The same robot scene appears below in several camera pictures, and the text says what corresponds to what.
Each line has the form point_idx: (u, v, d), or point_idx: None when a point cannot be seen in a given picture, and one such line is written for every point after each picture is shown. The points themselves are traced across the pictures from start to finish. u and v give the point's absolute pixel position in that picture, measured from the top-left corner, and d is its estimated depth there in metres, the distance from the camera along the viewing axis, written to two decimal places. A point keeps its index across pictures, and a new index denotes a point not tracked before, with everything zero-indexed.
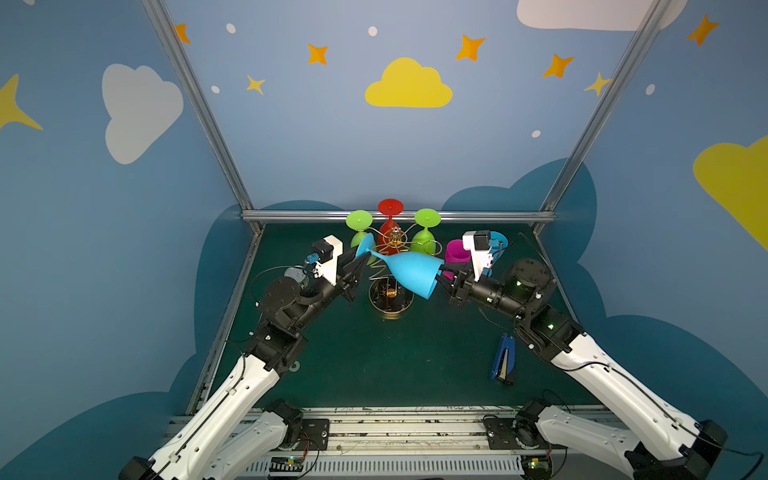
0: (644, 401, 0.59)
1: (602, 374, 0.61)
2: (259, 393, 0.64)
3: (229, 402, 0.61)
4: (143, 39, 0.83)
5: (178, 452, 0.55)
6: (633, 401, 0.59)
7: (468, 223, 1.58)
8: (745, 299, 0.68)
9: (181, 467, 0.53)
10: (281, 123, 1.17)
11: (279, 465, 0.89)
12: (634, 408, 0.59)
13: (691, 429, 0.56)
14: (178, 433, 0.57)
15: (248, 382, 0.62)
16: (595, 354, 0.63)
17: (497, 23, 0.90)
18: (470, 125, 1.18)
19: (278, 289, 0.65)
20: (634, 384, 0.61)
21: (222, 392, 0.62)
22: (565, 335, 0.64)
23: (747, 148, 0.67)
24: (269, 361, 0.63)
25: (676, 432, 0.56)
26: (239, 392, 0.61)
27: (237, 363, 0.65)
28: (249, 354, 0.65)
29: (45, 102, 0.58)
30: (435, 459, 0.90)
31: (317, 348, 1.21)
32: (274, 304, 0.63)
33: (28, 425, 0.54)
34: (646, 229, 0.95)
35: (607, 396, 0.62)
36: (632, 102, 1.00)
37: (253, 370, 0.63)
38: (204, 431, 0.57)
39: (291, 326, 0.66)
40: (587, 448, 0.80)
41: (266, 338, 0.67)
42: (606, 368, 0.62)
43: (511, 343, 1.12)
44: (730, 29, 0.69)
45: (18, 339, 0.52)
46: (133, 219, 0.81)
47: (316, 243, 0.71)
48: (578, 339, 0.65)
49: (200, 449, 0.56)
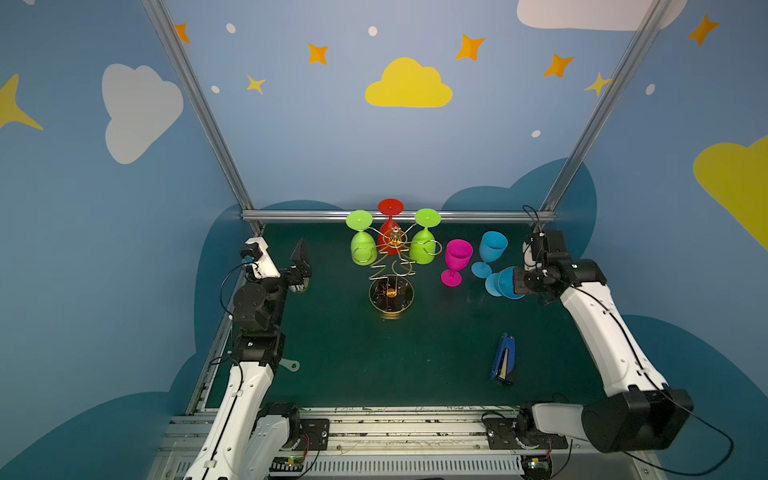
0: (622, 347, 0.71)
1: (598, 312, 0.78)
2: (262, 389, 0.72)
3: (240, 403, 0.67)
4: (143, 39, 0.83)
5: (211, 459, 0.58)
6: (614, 342, 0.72)
7: (468, 223, 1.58)
8: (745, 299, 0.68)
9: (221, 466, 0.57)
10: (281, 122, 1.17)
11: (279, 465, 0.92)
12: (610, 346, 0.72)
13: (656, 381, 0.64)
14: (202, 448, 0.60)
15: (250, 381, 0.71)
16: (602, 300, 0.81)
17: (497, 24, 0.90)
18: (470, 125, 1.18)
19: (247, 296, 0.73)
20: (623, 335, 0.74)
21: (230, 400, 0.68)
22: (584, 276, 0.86)
23: (747, 149, 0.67)
24: (263, 358, 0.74)
25: (638, 377, 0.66)
26: (245, 391, 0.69)
27: (233, 373, 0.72)
28: (240, 363, 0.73)
29: (45, 102, 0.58)
30: (435, 459, 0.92)
31: (318, 348, 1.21)
32: (248, 310, 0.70)
33: (28, 425, 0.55)
34: (647, 229, 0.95)
35: (595, 335, 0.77)
36: (632, 102, 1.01)
37: (251, 370, 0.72)
38: (228, 432, 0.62)
39: (268, 325, 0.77)
40: (567, 421, 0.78)
41: (249, 344, 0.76)
42: (604, 312, 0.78)
43: (511, 344, 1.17)
44: (730, 30, 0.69)
45: (17, 337, 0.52)
46: (134, 220, 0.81)
47: (243, 248, 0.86)
48: (596, 284, 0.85)
49: (232, 447, 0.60)
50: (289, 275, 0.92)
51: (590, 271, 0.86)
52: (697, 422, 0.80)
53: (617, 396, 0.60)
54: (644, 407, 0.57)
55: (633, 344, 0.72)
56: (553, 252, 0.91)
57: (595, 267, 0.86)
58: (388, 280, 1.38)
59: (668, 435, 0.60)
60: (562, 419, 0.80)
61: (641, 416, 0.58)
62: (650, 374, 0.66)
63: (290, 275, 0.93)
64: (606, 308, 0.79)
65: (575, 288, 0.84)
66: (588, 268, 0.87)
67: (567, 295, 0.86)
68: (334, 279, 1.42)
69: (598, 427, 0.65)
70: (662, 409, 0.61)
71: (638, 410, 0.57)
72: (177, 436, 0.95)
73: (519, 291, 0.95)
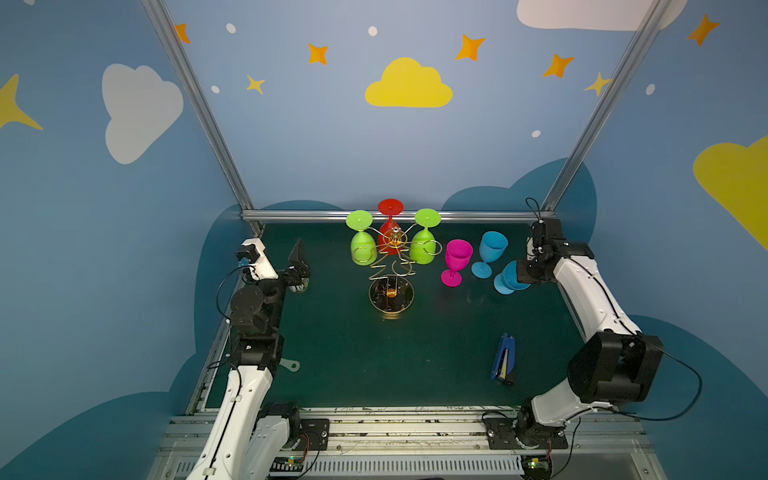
0: (602, 302, 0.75)
1: (582, 276, 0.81)
2: (261, 393, 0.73)
3: (239, 409, 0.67)
4: (143, 39, 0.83)
5: (211, 466, 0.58)
6: (595, 298, 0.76)
7: (468, 223, 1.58)
8: (745, 298, 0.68)
9: (221, 472, 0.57)
10: (281, 122, 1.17)
11: (279, 465, 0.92)
12: (591, 302, 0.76)
13: (630, 327, 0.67)
14: (201, 455, 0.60)
15: (249, 385, 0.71)
16: (588, 266, 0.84)
17: (497, 23, 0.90)
18: (470, 125, 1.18)
19: (244, 299, 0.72)
20: (605, 293, 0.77)
21: (229, 405, 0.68)
22: (574, 252, 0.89)
23: (747, 149, 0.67)
24: (261, 361, 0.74)
25: (614, 324, 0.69)
26: (244, 396, 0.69)
27: (231, 376, 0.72)
28: (238, 367, 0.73)
29: (45, 102, 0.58)
30: (435, 459, 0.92)
31: (318, 348, 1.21)
32: (245, 314, 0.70)
33: (29, 426, 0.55)
34: (647, 229, 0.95)
35: (579, 296, 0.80)
36: (633, 102, 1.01)
37: (250, 375, 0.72)
38: (227, 438, 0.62)
39: (266, 328, 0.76)
40: (558, 391, 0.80)
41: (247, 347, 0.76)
42: (589, 274, 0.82)
43: (511, 344, 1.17)
44: (730, 30, 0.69)
45: (17, 337, 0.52)
46: (134, 219, 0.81)
47: (240, 250, 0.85)
48: (586, 259, 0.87)
49: (231, 453, 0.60)
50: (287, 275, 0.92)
51: (580, 246, 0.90)
52: (696, 422, 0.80)
53: (594, 340, 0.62)
54: (617, 347, 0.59)
55: (613, 300, 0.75)
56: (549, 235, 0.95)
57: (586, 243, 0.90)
58: (388, 280, 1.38)
59: (644, 382, 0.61)
60: (555, 394, 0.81)
61: (615, 357, 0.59)
62: (625, 322, 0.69)
63: (289, 275, 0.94)
64: (592, 271, 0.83)
65: (565, 259, 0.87)
66: (578, 244, 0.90)
67: (558, 269, 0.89)
68: (334, 279, 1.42)
69: (579, 375, 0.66)
70: (636, 355, 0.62)
71: (612, 350, 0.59)
72: (177, 436, 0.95)
73: (521, 280, 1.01)
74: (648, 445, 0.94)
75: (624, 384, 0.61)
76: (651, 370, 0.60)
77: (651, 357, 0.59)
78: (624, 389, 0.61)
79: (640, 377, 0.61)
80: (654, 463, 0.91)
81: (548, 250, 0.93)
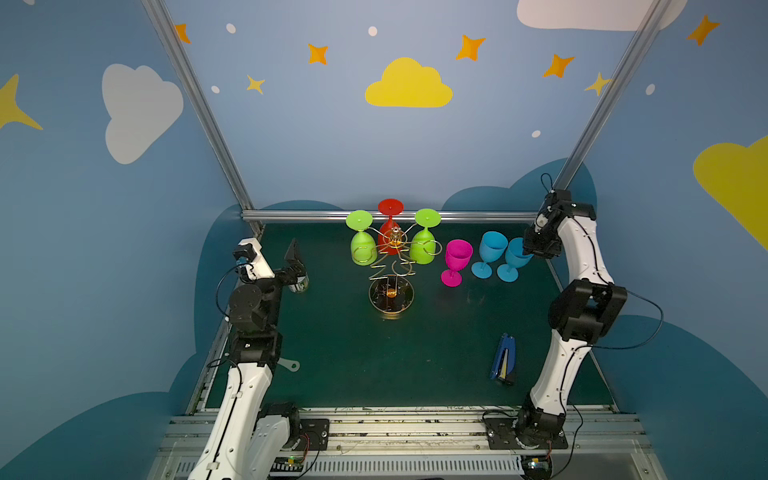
0: (588, 256, 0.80)
1: (577, 234, 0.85)
2: (261, 390, 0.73)
3: (240, 405, 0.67)
4: (143, 40, 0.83)
5: (215, 461, 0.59)
6: (583, 252, 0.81)
7: (468, 223, 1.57)
8: (746, 299, 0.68)
9: (225, 467, 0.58)
10: (281, 122, 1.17)
11: (279, 465, 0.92)
12: (578, 256, 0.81)
13: (604, 278, 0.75)
14: (204, 451, 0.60)
15: (249, 382, 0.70)
16: (585, 227, 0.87)
17: (497, 24, 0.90)
18: (470, 125, 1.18)
19: (242, 298, 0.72)
20: (593, 250, 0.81)
21: (229, 401, 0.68)
22: (577, 211, 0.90)
23: (747, 148, 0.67)
24: (261, 359, 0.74)
25: (593, 275, 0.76)
26: (245, 392, 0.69)
27: (232, 374, 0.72)
28: (237, 365, 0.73)
29: (46, 104, 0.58)
30: (435, 459, 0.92)
31: (318, 348, 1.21)
32: (244, 311, 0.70)
33: (29, 425, 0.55)
34: (646, 230, 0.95)
35: (571, 252, 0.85)
36: (632, 102, 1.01)
37: (250, 371, 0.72)
38: (229, 434, 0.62)
39: (265, 325, 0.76)
40: (545, 359, 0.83)
41: (246, 345, 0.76)
42: (583, 233, 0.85)
43: (511, 344, 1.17)
44: (729, 30, 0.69)
45: (17, 337, 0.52)
46: (134, 219, 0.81)
47: (238, 249, 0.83)
48: (587, 219, 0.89)
49: (234, 449, 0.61)
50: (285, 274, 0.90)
51: (584, 206, 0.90)
52: (697, 423, 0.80)
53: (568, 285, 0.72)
54: (588, 291, 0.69)
55: (599, 255, 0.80)
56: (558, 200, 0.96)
57: (591, 205, 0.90)
58: (388, 280, 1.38)
59: (609, 321, 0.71)
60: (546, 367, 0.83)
61: (584, 299, 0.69)
62: (603, 275, 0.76)
63: (285, 275, 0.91)
64: (588, 231, 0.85)
65: (567, 220, 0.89)
66: (583, 205, 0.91)
67: (561, 229, 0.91)
68: (333, 280, 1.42)
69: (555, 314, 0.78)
70: (605, 300, 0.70)
71: (581, 293, 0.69)
72: (178, 436, 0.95)
73: (529, 251, 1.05)
74: (648, 445, 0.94)
75: (590, 322, 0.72)
76: (615, 311, 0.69)
77: (616, 303, 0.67)
78: (589, 326, 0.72)
79: (604, 317, 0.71)
80: (655, 463, 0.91)
81: (553, 210, 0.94)
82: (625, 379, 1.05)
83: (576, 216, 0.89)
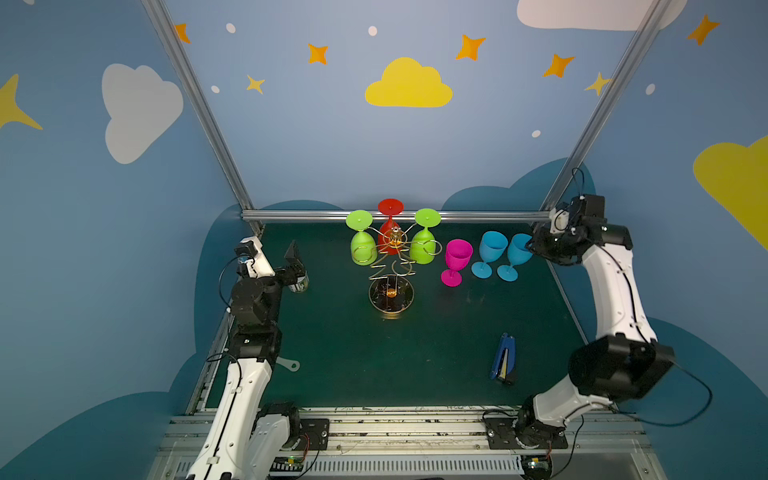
0: (624, 299, 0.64)
1: (609, 268, 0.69)
2: (261, 385, 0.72)
3: (240, 400, 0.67)
4: (143, 39, 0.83)
5: (215, 455, 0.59)
6: (617, 294, 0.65)
7: (467, 223, 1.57)
8: (746, 299, 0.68)
9: (225, 461, 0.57)
10: (280, 121, 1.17)
11: (279, 465, 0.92)
12: (611, 299, 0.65)
13: (645, 335, 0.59)
14: (204, 445, 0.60)
15: (249, 377, 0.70)
16: (619, 260, 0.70)
17: (497, 24, 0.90)
18: (470, 125, 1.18)
19: (244, 290, 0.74)
20: (631, 294, 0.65)
21: (229, 396, 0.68)
22: (611, 237, 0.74)
23: (747, 149, 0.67)
24: (261, 354, 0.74)
25: (630, 329, 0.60)
26: (245, 387, 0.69)
27: (231, 369, 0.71)
28: (237, 361, 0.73)
29: (46, 104, 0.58)
30: (435, 459, 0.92)
31: (318, 348, 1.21)
32: (246, 302, 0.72)
33: (29, 425, 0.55)
34: (646, 231, 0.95)
35: (600, 292, 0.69)
36: (632, 102, 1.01)
37: (249, 367, 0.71)
38: (229, 429, 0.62)
39: (265, 320, 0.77)
40: (561, 392, 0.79)
41: (246, 341, 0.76)
42: (618, 268, 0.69)
43: (511, 344, 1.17)
44: (729, 30, 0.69)
45: (17, 337, 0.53)
46: (134, 219, 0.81)
47: (239, 246, 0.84)
48: (620, 249, 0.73)
49: (234, 443, 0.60)
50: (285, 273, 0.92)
51: (620, 232, 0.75)
52: (697, 423, 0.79)
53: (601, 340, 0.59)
54: (623, 351, 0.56)
55: (637, 301, 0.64)
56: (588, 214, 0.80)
57: (627, 230, 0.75)
58: (388, 280, 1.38)
59: (647, 388, 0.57)
60: (558, 394, 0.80)
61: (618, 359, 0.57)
62: (643, 329, 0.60)
63: (285, 275, 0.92)
64: (622, 267, 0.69)
65: (595, 247, 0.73)
66: (617, 229, 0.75)
67: (586, 255, 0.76)
68: (333, 280, 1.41)
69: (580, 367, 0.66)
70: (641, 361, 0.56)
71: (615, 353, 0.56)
72: (178, 436, 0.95)
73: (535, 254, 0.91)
74: (649, 445, 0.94)
75: (624, 384, 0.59)
76: (655, 378, 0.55)
77: (658, 368, 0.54)
78: (620, 389, 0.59)
79: (642, 382, 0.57)
80: (654, 462, 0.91)
81: (580, 230, 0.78)
82: None
83: (607, 244, 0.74)
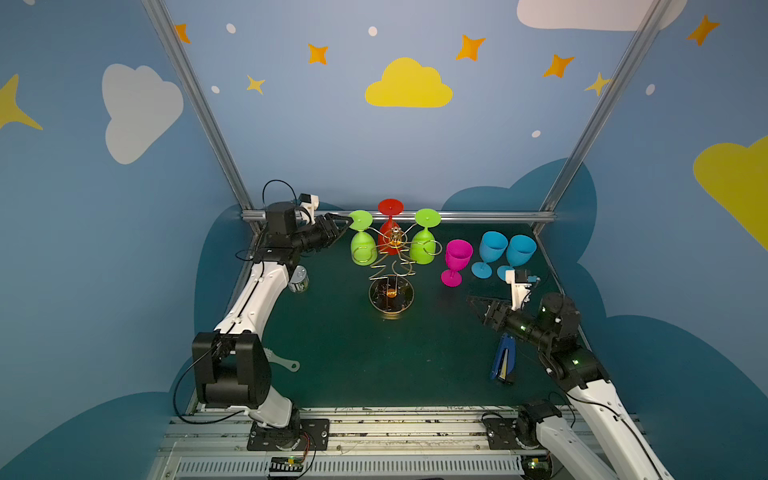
0: (641, 461, 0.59)
1: (607, 419, 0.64)
2: (278, 283, 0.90)
3: (260, 287, 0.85)
4: (144, 40, 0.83)
5: (237, 318, 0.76)
6: (632, 456, 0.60)
7: (467, 223, 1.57)
8: (746, 299, 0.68)
9: (246, 323, 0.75)
10: (278, 121, 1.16)
11: (279, 465, 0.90)
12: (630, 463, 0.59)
13: None
14: (231, 311, 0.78)
15: (269, 272, 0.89)
16: (609, 401, 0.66)
17: (497, 24, 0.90)
18: (470, 125, 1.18)
19: (279, 204, 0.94)
20: (640, 445, 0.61)
21: (252, 283, 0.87)
22: (589, 372, 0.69)
23: (749, 149, 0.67)
24: (280, 260, 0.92)
25: None
26: (266, 279, 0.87)
27: (256, 267, 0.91)
28: (260, 264, 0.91)
29: (46, 103, 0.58)
30: (435, 459, 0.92)
31: (318, 348, 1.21)
32: (276, 211, 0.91)
33: (29, 424, 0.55)
34: (647, 231, 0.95)
35: (610, 445, 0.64)
36: (632, 102, 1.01)
37: (271, 267, 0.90)
38: (251, 305, 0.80)
39: (288, 239, 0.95)
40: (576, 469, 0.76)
41: (267, 252, 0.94)
42: (616, 416, 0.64)
43: (511, 343, 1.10)
44: (730, 30, 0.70)
45: (17, 334, 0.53)
46: (134, 219, 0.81)
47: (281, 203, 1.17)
48: (600, 382, 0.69)
49: (254, 314, 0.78)
50: (324, 224, 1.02)
51: (593, 365, 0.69)
52: (696, 422, 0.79)
53: None
54: None
55: (653, 455, 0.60)
56: (564, 337, 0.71)
57: (602, 365, 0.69)
58: (388, 280, 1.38)
59: None
60: (571, 462, 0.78)
61: None
62: None
63: (324, 226, 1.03)
64: (614, 409, 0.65)
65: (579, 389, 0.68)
66: (590, 362, 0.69)
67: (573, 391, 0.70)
68: (333, 280, 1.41)
69: None
70: None
71: None
72: (177, 436, 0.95)
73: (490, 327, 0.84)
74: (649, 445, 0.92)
75: None
76: None
77: None
78: None
79: None
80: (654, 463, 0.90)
81: (556, 366, 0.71)
82: (621, 380, 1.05)
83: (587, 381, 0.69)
